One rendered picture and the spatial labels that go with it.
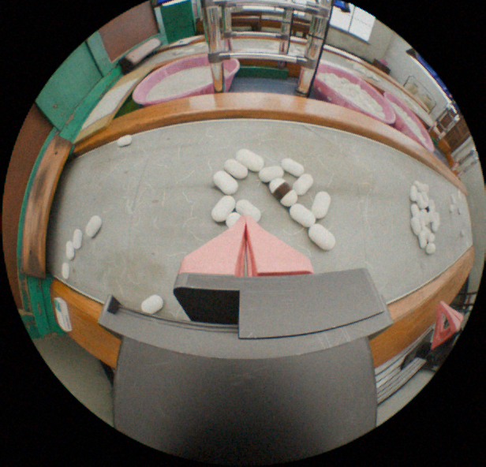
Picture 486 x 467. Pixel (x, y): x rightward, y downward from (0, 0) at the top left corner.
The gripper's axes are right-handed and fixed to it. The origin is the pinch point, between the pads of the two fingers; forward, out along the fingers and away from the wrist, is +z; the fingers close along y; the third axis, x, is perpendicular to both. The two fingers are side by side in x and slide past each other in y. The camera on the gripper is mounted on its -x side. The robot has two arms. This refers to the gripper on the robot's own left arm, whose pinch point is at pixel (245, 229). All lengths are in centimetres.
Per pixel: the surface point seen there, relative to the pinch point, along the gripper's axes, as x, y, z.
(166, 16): -190, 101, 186
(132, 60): -38, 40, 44
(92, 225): 3.4, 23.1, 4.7
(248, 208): 2.2, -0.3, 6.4
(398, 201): 1.7, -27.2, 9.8
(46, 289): 12.2, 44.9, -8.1
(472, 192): -28, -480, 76
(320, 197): 1.2, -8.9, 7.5
